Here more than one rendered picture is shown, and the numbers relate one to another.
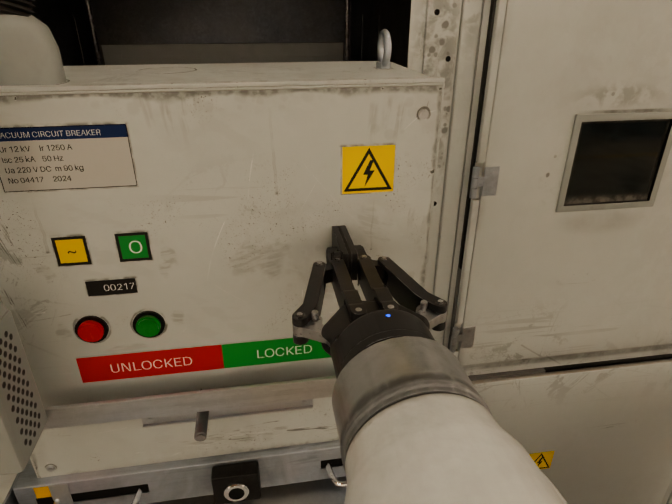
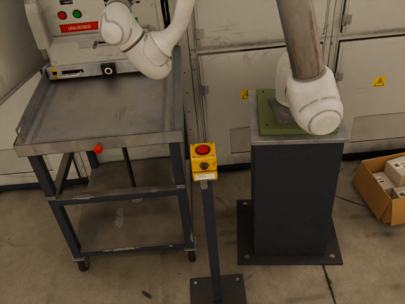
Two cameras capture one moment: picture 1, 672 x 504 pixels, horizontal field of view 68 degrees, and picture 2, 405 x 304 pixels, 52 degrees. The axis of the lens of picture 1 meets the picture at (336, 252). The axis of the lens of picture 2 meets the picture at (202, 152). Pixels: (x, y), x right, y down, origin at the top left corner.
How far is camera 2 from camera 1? 1.25 m
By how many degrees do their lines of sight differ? 16
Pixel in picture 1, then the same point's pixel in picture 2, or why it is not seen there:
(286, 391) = not seen: hidden behind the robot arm
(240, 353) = not seen: hidden behind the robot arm
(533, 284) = (223, 9)
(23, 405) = (47, 32)
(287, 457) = (123, 61)
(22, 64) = not seen: outside the picture
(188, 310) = (87, 9)
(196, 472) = (96, 65)
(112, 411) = (70, 38)
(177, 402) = (87, 36)
